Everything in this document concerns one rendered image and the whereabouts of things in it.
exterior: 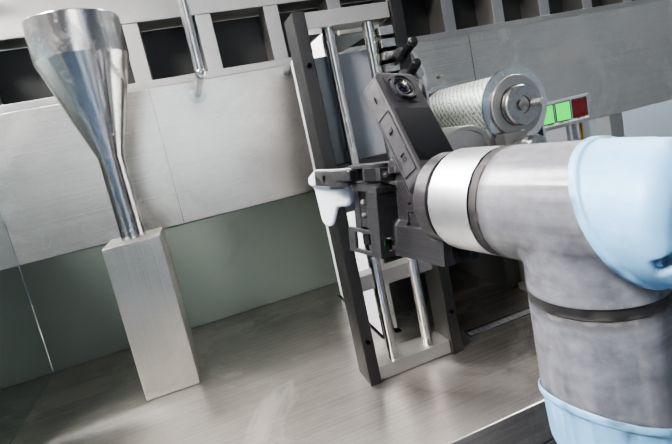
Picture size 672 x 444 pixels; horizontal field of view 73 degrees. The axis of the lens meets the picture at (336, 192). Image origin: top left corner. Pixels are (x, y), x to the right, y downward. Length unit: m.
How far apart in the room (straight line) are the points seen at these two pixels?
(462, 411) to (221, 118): 0.75
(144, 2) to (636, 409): 1.04
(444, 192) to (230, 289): 0.85
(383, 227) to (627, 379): 0.20
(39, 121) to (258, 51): 0.49
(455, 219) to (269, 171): 0.80
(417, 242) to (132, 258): 0.55
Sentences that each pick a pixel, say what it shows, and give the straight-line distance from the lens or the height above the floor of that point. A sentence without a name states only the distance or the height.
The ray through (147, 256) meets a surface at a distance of 0.82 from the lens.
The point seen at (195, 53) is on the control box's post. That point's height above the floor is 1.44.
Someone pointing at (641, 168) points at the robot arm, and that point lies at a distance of 0.25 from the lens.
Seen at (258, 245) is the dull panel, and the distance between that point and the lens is 1.10.
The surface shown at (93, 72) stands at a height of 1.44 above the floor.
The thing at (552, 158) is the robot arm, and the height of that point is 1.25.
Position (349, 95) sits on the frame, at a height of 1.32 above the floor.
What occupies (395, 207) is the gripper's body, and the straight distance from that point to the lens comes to 0.40.
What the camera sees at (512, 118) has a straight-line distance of 0.91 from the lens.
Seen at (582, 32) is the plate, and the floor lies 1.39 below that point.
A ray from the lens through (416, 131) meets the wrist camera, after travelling 0.38.
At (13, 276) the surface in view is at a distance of 1.10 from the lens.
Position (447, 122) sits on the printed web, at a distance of 1.03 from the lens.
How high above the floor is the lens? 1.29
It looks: 9 degrees down
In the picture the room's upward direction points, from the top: 12 degrees counter-clockwise
